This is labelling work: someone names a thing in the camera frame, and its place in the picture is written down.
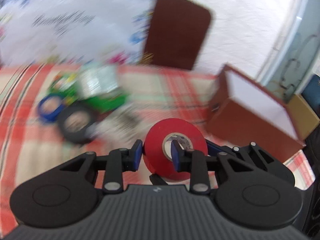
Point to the dark bulky object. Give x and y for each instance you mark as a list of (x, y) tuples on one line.
[(312, 180)]

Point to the blue tape roll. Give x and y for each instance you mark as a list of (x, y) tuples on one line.
[(42, 113)]

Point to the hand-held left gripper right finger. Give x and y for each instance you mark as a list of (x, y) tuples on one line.
[(175, 157)]

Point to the red tape roll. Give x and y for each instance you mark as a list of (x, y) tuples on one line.
[(155, 152)]

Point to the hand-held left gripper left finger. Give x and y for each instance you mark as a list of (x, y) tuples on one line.
[(137, 156)]

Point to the brown box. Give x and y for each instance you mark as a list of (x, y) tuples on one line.
[(237, 122)]

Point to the cardboard box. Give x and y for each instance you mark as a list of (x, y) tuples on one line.
[(303, 115)]

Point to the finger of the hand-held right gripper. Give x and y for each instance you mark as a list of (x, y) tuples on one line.
[(265, 162), (156, 179)]

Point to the green printed box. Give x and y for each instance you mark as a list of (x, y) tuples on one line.
[(107, 102)]

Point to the dark blue object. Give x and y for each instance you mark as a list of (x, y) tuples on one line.
[(312, 87)]

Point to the floral plastic bag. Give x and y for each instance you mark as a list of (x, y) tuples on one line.
[(75, 17)]

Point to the red plaid blanket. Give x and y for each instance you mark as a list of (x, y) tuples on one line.
[(162, 92)]

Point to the black tape roll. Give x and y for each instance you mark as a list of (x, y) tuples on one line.
[(65, 132)]

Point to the brown wooden headboard panel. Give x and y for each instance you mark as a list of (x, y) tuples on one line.
[(175, 32)]

